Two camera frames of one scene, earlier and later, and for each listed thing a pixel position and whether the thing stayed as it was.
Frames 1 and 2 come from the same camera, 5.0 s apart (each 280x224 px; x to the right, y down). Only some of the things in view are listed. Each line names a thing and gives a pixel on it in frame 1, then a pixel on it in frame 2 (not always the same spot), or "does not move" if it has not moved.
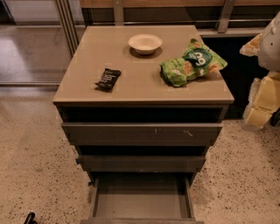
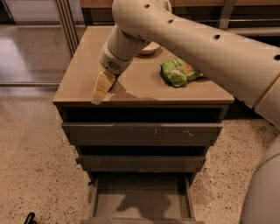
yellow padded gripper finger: x=252 y=48 → x=102 y=85
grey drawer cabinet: x=142 y=105 does not move
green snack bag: x=199 y=60 does not move
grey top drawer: x=143 y=134 does not move
